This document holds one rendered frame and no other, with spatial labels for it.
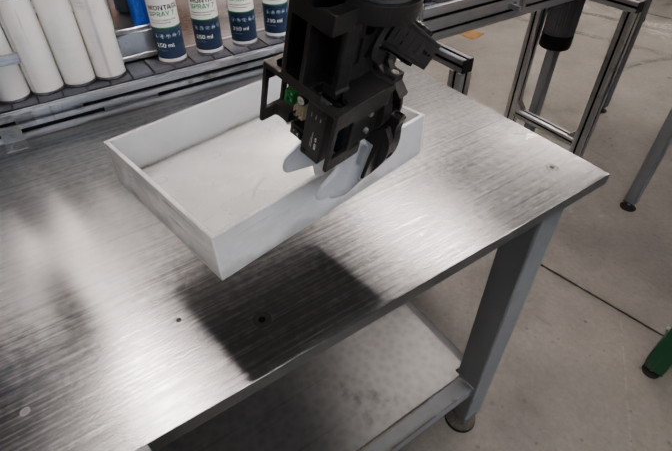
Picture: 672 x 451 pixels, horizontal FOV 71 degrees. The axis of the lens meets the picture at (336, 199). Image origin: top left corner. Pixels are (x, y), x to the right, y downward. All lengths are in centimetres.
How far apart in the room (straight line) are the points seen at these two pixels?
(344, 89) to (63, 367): 40
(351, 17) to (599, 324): 155
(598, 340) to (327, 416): 91
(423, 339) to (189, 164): 86
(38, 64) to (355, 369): 89
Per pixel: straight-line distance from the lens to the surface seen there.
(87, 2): 90
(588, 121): 196
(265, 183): 50
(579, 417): 153
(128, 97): 93
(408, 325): 127
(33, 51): 92
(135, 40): 99
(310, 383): 118
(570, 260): 190
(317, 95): 31
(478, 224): 65
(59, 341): 59
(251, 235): 41
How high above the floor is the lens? 126
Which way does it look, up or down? 40 degrees down
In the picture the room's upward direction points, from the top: straight up
